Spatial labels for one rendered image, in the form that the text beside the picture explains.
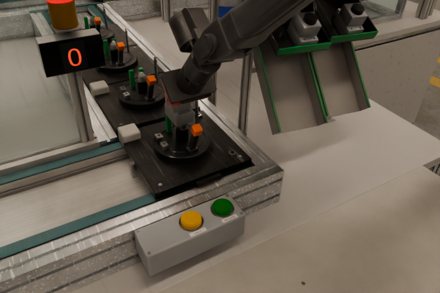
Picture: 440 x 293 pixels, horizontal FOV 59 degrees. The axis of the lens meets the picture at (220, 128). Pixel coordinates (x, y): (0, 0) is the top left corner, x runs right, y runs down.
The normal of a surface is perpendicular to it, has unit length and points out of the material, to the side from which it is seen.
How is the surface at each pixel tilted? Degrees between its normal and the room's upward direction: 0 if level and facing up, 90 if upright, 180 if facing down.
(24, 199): 0
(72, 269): 90
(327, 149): 0
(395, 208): 0
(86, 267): 90
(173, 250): 90
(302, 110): 45
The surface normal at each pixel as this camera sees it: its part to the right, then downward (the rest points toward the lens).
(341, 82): 0.26, -0.19
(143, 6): 0.50, 0.50
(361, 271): 0.03, -0.82
